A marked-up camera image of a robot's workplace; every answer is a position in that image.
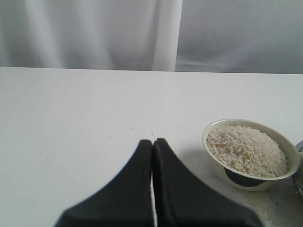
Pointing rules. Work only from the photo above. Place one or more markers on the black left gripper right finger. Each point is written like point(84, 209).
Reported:
point(182, 200)

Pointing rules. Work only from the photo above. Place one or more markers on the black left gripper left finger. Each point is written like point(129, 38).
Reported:
point(124, 202)

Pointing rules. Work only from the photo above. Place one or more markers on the cream ceramic bowl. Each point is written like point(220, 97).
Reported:
point(245, 181)

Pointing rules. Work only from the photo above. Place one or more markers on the white rice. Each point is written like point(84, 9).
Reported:
point(248, 151)

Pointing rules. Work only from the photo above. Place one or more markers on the round steel rice tray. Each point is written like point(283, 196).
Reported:
point(298, 176)

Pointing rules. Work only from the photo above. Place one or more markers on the white backdrop curtain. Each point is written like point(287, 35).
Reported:
point(249, 36)

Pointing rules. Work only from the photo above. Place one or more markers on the white vertical pole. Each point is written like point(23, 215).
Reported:
point(167, 35)

